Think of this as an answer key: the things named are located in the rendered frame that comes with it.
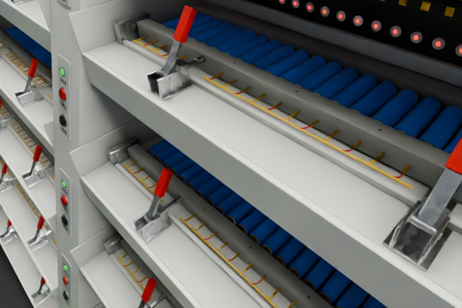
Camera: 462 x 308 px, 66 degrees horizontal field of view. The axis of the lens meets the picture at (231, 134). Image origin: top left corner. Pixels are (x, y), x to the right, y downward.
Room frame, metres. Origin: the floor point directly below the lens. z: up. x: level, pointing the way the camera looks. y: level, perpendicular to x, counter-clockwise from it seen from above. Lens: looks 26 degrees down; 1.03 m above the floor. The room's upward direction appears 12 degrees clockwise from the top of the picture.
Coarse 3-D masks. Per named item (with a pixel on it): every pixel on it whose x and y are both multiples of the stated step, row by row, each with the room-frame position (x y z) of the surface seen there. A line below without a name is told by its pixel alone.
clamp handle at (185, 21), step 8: (184, 8) 0.37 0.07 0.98; (192, 8) 0.36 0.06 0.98; (184, 16) 0.36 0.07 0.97; (192, 16) 0.36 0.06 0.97; (184, 24) 0.36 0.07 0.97; (176, 32) 0.36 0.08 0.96; (184, 32) 0.36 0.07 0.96; (176, 40) 0.36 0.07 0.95; (184, 40) 0.36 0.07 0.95; (176, 48) 0.35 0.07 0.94; (168, 56) 0.36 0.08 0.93; (176, 56) 0.35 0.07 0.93; (168, 64) 0.35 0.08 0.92; (168, 72) 0.35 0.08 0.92
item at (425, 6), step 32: (256, 0) 0.49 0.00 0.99; (288, 0) 0.46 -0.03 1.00; (320, 0) 0.43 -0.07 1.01; (352, 0) 0.40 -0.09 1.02; (384, 0) 0.37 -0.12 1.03; (416, 0) 0.36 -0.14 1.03; (448, 0) 0.34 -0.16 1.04; (352, 32) 0.40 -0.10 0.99; (384, 32) 0.38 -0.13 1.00; (448, 32) 0.34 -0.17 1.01
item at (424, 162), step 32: (160, 32) 0.44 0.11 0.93; (224, 64) 0.37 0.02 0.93; (256, 96) 0.34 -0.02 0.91; (288, 96) 0.31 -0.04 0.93; (320, 96) 0.31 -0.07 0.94; (320, 128) 0.29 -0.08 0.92; (352, 128) 0.27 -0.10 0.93; (384, 128) 0.27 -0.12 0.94; (384, 160) 0.25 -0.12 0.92; (416, 160) 0.24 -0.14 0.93
